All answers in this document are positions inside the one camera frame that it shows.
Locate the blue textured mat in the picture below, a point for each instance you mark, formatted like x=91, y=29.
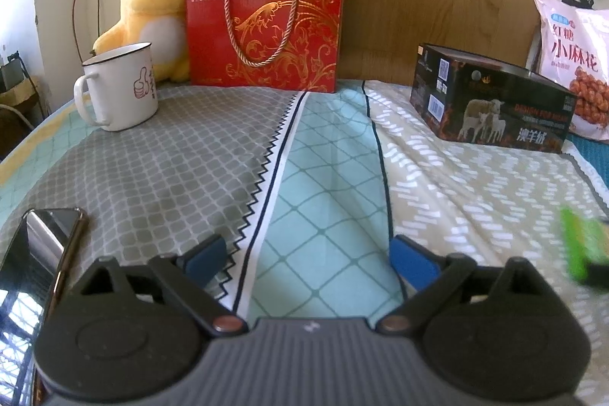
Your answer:
x=594, y=154

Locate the red biscuit gift bag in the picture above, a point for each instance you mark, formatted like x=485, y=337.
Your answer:
x=309, y=54

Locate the white enamel mug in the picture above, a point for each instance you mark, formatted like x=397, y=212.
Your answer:
x=123, y=101

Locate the large pink snack bag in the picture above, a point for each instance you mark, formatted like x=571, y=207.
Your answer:
x=580, y=54

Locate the yellow plush duck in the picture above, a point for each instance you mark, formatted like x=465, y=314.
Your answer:
x=152, y=16

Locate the dark metal rack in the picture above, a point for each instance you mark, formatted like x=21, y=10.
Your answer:
x=14, y=92

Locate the bright green snack packet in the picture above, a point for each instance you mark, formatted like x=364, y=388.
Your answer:
x=583, y=244

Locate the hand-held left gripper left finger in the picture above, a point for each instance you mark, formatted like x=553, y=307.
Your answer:
x=207, y=261

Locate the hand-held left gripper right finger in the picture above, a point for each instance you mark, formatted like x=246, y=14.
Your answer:
x=414, y=263

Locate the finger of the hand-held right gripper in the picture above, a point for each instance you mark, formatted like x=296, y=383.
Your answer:
x=599, y=275

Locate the black cardboard box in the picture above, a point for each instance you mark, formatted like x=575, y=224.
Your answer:
x=499, y=111

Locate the black smartphone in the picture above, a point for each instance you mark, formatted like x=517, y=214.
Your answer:
x=28, y=273

